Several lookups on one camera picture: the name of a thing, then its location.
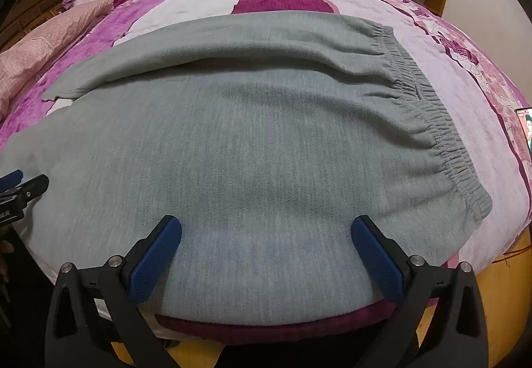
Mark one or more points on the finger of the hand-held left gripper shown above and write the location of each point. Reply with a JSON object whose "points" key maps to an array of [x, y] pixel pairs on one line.
{"points": [[35, 186], [12, 178]]}

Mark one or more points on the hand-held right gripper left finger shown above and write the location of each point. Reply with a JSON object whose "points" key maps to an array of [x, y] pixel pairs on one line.
{"points": [[154, 264]]}

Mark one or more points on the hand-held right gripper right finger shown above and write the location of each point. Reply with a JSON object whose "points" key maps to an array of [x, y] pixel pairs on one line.
{"points": [[376, 262]]}

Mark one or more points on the grey fleece pants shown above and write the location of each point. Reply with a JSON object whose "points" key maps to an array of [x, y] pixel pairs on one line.
{"points": [[257, 151]]}

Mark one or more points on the pink folded quilt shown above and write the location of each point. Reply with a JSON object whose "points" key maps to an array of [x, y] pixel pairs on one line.
{"points": [[37, 47]]}

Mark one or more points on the phone with lit screen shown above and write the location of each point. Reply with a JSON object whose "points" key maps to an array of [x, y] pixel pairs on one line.
{"points": [[525, 129]]}

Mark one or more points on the pink purple white bed blanket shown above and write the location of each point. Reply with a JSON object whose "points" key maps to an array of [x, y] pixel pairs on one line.
{"points": [[457, 72]]}

